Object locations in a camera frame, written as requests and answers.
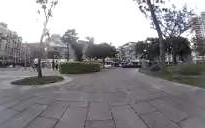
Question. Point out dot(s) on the person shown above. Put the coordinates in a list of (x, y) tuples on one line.
[(36, 63)]

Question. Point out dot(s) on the green hedge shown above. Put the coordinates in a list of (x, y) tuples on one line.
[(78, 68)]

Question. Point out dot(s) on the bush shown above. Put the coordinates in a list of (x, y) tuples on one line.
[(193, 69)]

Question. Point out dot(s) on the thin tree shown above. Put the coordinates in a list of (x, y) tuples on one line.
[(40, 50)]

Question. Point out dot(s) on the large tree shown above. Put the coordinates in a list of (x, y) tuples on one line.
[(156, 30)]

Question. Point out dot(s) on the stone slab pavement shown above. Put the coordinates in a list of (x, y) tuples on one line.
[(100, 100)]

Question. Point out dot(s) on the row of trees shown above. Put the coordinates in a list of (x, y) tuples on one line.
[(96, 50)]

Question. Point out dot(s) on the group of people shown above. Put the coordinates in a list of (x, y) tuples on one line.
[(54, 64)]

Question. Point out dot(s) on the round planting bed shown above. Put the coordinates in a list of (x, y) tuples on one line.
[(36, 80)]

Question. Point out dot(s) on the grass lawn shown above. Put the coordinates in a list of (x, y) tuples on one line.
[(190, 79)]

